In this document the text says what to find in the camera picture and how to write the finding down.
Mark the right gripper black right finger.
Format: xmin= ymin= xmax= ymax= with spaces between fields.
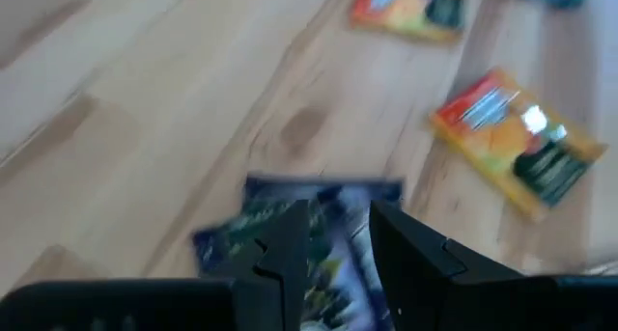
xmin=369 ymin=200 xmax=532 ymax=331

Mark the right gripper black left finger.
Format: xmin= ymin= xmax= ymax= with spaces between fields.
xmin=234 ymin=199 xmax=311 ymax=331

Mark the silver foil packet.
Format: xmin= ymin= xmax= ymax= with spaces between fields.
xmin=191 ymin=174 xmax=405 ymax=331

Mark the orange yellow tea packet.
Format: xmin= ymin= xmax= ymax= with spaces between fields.
xmin=350 ymin=0 xmax=468 ymax=46
xmin=429 ymin=66 xmax=608 ymax=222

